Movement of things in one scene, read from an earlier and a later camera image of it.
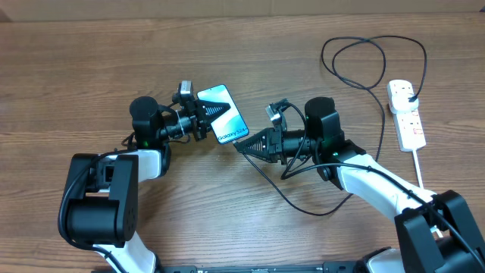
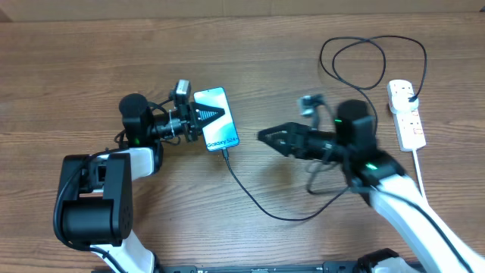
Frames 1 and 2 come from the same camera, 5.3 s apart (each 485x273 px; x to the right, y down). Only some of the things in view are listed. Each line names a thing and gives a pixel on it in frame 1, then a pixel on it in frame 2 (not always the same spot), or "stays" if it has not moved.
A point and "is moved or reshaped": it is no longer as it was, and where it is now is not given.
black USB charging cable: [362, 85] → [356, 90]
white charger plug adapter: [399, 101] stays
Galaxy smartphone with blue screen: [229, 125] is moved or reshaped
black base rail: [339, 267] stays
